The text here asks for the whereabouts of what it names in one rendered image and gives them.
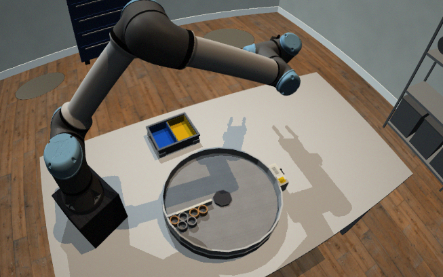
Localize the grey round turntable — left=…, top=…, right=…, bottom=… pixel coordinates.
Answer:
left=161, top=147, right=289, bottom=260

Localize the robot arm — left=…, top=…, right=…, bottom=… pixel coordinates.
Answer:
left=43, top=0, right=302, bottom=215

